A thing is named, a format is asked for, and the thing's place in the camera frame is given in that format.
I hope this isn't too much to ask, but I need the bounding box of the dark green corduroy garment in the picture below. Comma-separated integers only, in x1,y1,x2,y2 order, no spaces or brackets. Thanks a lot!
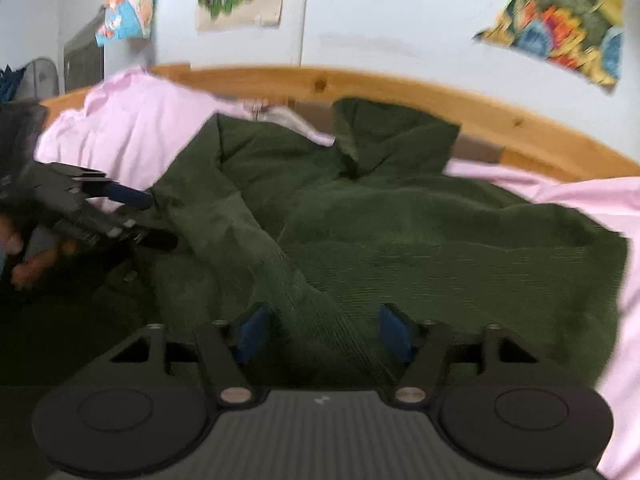
92,96,632,392

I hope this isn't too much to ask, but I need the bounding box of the grey wall panel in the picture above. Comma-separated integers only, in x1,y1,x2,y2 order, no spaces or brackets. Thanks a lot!
62,9,107,95

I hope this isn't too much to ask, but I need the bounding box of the wooden bed frame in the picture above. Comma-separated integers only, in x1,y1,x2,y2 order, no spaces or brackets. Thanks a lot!
39,62,640,184

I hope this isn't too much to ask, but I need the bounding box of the grey round fan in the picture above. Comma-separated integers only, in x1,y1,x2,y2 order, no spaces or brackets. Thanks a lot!
12,56,62,102

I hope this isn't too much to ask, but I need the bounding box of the blue and orange wall poster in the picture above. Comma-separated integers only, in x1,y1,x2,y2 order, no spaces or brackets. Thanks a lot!
95,0,162,49

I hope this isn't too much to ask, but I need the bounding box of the blue cloth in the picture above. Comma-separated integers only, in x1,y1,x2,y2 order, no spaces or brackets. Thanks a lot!
0,64,25,107

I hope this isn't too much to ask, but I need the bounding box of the white wall conduit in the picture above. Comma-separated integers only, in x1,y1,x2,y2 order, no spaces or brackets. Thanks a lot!
294,0,312,67

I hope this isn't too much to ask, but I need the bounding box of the pink bed sheet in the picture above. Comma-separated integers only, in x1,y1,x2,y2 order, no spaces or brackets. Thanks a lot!
34,66,640,480

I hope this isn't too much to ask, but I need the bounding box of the white mattress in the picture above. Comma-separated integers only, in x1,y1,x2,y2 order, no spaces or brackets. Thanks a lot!
252,105,333,141

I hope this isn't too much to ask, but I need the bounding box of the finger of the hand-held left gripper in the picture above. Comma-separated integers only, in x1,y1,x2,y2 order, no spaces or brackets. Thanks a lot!
65,165,157,211
52,199,179,253

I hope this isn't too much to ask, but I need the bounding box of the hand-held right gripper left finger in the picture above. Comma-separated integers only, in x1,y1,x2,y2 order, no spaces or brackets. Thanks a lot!
107,303,274,409

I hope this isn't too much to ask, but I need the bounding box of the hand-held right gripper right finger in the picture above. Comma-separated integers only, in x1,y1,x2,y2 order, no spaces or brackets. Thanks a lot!
377,303,544,407

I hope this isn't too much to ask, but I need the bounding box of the colourful flame print wall poster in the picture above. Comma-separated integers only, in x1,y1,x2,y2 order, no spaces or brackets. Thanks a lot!
472,0,627,95

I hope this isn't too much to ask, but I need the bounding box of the person's left hand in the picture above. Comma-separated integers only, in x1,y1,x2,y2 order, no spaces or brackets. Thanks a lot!
0,214,78,292

